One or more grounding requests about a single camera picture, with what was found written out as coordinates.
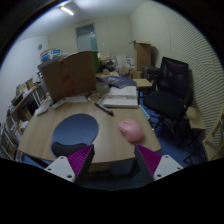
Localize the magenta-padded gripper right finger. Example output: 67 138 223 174
133 143 184 183

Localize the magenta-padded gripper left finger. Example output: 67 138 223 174
44 143 96 184

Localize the pink computer mouse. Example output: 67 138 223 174
117 119 146 144

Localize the dark blue mouse pad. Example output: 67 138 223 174
50 113 100 158

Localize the white remote control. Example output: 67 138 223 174
34 103 51 117
51 97 69 110

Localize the black office chair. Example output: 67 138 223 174
143 56 194 148

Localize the white paper sheet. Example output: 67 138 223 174
65 95 89 104

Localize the black marker pen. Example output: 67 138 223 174
93 102 115 117

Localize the cluttered shelf unit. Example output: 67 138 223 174
0 78 51 161

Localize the white book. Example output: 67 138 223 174
101 85 140 109

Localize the large brown cardboard box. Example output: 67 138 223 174
40 50 98 103

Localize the blue book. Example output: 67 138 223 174
99 75 137 90

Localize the tall open cardboard box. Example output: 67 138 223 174
129 39 153 72

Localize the glass door panel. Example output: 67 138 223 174
75 23 98 52

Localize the ceiling tube light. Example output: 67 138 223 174
59 5 75 16

